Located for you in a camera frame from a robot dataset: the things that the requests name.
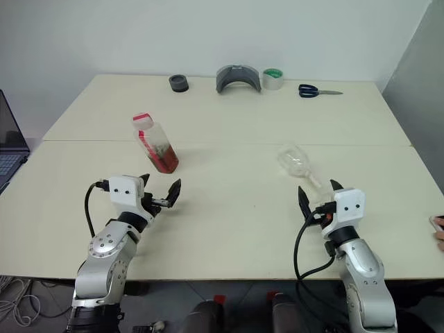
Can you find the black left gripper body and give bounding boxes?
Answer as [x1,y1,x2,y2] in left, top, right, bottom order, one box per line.
[141,192,171,217]

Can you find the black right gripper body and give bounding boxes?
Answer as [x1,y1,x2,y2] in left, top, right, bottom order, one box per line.
[311,201,337,228]

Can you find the bottle with red liquid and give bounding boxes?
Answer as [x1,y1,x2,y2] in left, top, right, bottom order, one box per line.
[133,119,180,175]

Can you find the clear plastic bottle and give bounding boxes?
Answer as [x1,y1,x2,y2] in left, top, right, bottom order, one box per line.
[276,143,334,206]

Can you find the red and white bottle cap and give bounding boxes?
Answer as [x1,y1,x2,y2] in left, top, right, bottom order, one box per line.
[131,111,155,132]

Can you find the bystander's bare hand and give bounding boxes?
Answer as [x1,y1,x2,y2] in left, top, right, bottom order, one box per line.
[428,214,444,253]

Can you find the dark rounded shape red tag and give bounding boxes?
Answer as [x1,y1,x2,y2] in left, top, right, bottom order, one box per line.
[266,291,314,333]
[181,294,227,333]

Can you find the dark grey tape roll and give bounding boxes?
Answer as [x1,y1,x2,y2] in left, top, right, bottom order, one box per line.
[169,74,190,94]

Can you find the silver tape roll green core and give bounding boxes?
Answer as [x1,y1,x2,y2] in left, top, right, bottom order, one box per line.
[262,67,286,92]

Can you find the grey curved visor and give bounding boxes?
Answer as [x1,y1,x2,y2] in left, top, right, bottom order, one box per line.
[215,64,262,96]

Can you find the dark laptop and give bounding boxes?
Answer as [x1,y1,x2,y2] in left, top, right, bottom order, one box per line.
[0,89,32,196]

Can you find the grey partition panel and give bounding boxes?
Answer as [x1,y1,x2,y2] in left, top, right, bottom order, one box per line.
[379,0,444,196]

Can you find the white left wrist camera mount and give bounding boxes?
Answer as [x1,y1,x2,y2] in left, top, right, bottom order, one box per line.
[108,175,154,223]

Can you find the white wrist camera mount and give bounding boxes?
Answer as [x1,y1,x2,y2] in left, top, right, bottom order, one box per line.
[108,175,154,223]
[321,187,366,241]

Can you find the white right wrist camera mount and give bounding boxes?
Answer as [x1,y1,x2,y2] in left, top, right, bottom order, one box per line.
[321,187,366,241]

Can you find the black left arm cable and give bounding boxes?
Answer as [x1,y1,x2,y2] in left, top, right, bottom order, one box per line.
[84,179,112,241]

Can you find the blue handled scissors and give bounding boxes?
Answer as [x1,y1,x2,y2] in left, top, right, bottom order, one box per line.
[298,83,345,99]

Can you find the white floor cables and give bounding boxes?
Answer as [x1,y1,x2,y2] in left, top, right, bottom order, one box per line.
[0,275,43,327]

